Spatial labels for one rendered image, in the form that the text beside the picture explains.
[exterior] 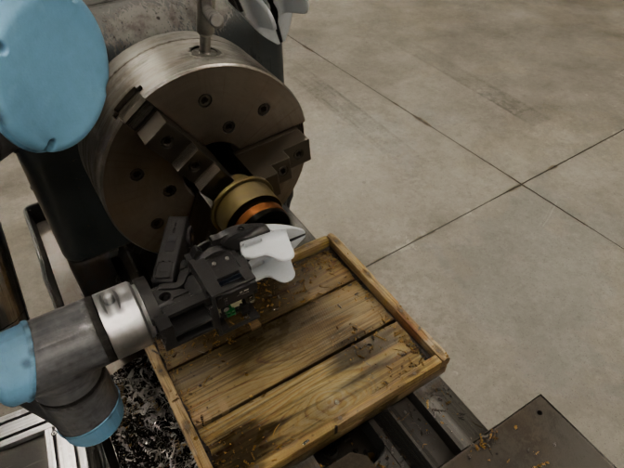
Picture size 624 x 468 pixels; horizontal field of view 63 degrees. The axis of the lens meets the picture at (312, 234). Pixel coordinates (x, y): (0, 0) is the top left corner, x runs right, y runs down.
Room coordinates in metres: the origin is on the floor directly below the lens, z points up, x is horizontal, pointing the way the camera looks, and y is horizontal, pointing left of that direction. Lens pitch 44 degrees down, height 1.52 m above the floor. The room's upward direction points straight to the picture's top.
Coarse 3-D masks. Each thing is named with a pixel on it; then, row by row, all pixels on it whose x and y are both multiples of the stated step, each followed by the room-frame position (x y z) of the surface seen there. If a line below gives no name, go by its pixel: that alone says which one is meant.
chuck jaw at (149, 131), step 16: (128, 112) 0.55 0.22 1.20; (144, 112) 0.55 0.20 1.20; (160, 112) 0.55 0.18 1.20; (144, 128) 0.54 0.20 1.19; (160, 128) 0.52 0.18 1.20; (176, 128) 0.54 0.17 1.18; (160, 144) 0.52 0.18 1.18; (176, 144) 0.53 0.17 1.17; (192, 144) 0.53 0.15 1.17; (176, 160) 0.52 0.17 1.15; (192, 160) 0.52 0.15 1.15; (208, 160) 0.53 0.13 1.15; (192, 176) 0.52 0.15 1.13; (208, 176) 0.51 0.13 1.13; (224, 176) 0.52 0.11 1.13; (208, 192) 0.50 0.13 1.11
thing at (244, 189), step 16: (240, 176) 0.54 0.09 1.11; (256, 176) 0.53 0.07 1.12; (224, 192) 0.50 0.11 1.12; (240, 192) 0.50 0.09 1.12; (256, 192) 0.50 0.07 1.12; (272, 192) 0.52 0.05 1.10; (224, 208) 0.49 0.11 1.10; (240, 208) 0.48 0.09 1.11; (256, 208) 0.48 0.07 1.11; (272, 208) 0.48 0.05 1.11; (224, 224) 0.47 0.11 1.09; (288, 224) 0.49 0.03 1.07
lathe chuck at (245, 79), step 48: (192, 48) 0.65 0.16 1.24; (144, 96) 0.56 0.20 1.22; (192, 96) 0.59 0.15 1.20; (240, 96) 0.62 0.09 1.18; (288, 96) 0.66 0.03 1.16; (96, 144) 0.55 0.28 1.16; (144, 144) 0.55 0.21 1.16; (240, 144) 0.62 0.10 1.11; (144, 192) 0.54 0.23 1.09; (192, 192) 0.58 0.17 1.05; (288, 192) 0.66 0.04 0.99; (144, 240) 0.53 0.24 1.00
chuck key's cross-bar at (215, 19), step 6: (204, 0) 0.63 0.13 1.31; (210, 0) 0.63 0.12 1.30; (204, 6) 0.59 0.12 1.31; (210, 6) 0.57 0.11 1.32; (204, 12) 0.53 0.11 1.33; (210, 12) 0.46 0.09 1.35; (216, 12) 0.44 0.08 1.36; (210, 18) 0.43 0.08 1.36; (216, 18) 0.43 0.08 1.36; (222, 18) 0.43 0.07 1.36; (216, 24) 0.42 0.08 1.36; (222, 24) 0.43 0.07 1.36
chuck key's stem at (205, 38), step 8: (200, 0) 0.64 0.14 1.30; (200, 8) 0.64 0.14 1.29; (200, 16) 0.64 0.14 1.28; (200, 24) 0.64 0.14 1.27; (208, 24) 0.64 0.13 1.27; (200, 32) 0.64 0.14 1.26; (208, 32) 0.64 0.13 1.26; (200, 40) 0.64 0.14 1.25; (208, 40) 0.64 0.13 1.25; (200, 48) 0.64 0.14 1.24; (208, 48) 0.64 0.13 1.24
